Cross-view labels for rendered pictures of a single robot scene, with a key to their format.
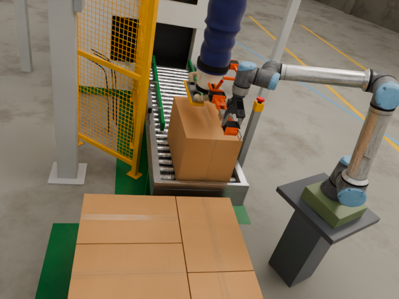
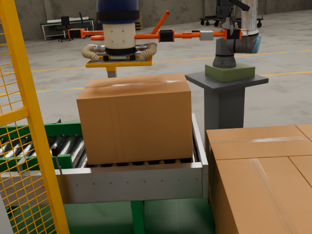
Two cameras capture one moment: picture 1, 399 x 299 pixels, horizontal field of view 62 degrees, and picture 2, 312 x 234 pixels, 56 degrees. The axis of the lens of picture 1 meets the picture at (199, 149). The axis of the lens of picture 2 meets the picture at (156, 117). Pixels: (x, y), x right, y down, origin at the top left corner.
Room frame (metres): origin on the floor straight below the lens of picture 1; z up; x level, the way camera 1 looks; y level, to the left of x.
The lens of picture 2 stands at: (1.49, 1.52, 1.41)
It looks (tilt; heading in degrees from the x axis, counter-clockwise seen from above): 22 degrees down; 290
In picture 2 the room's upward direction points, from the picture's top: 5 degrees counter-clockwise
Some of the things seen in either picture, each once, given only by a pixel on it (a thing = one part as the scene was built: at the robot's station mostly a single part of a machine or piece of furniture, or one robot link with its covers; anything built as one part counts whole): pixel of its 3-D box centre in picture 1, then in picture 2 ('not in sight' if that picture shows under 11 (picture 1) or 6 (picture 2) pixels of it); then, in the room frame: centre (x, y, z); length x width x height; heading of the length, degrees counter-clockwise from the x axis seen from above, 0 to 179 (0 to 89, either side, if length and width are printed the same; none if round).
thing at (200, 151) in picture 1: (200, 138); (138, 116); (2.17, 0.01, 0.75); 0.60 x 0.40 x 0.40; 20
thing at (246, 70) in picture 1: (245, 74); not in sight; (1.67, -0.14, 1.51); 0.10 x 0.09 x 0.12; 83
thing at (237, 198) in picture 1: (199, 196); (198, 153); (1.82, -0.08, 0.47); 0.70 x 0.03 x 0.15; 107
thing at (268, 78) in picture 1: (266, 78); not in sight; (1.67, -0.25, 1.52); 0.12 x 0.12 x 0.09; 83
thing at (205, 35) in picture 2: (224, 115); (206, 35); (1.77, -0.10, 1.20); 0.07 x 0.07 x 0.04; 19
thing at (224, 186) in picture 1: (202, 185); (198, 138); (1.83, -0.08, 0.58); 0.70 x 0.03 x 0.06; 107
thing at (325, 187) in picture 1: (337, 187); (224, 59); (1.77, -0.93, 0.89); 0.19 x 0.19 x 0.10
